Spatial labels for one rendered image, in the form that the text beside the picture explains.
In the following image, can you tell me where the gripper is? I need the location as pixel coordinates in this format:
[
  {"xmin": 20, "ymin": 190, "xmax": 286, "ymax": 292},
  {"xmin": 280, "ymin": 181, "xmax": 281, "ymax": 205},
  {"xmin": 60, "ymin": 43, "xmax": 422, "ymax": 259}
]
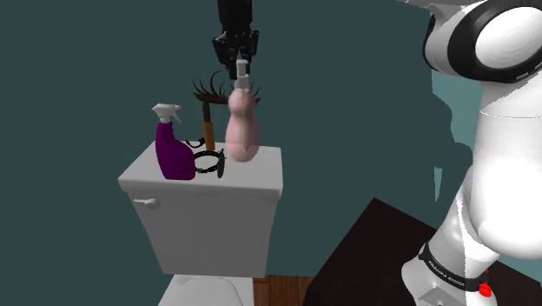
[{"xmin": 211, "ymin": 0, "xmax": 261, "ymax": 82}]

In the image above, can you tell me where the pink soap dispenser bottle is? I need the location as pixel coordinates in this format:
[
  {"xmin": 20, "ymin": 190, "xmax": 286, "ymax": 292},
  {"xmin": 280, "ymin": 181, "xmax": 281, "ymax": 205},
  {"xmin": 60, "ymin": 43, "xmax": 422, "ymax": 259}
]
[{"xmin": 224, "ymin": 58, "xmax": 261, "ymax": 163}]

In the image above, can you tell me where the purple spray bottle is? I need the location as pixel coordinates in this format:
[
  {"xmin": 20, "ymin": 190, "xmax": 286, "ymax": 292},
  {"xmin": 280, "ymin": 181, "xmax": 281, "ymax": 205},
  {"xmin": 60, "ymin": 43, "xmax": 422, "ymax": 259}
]
[{"xmin": 151, "ymin": 103, "xmax": 197, "ymax": 182}]

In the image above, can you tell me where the white toilet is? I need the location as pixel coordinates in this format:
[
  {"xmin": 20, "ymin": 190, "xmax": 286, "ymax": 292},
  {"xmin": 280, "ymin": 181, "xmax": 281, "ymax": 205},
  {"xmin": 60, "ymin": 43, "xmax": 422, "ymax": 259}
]
[{"xmin": 116, "ymin": 141, "xmax": 284, "ymax": 306}]

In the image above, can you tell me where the dark bristle brush wooden handle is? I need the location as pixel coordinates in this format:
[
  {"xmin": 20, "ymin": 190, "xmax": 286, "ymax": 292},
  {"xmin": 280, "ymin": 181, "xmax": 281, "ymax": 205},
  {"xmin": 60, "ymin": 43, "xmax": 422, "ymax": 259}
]
[{"xmin": 192, "ymin": 70, "xmax": 261, "ymax": 153}]

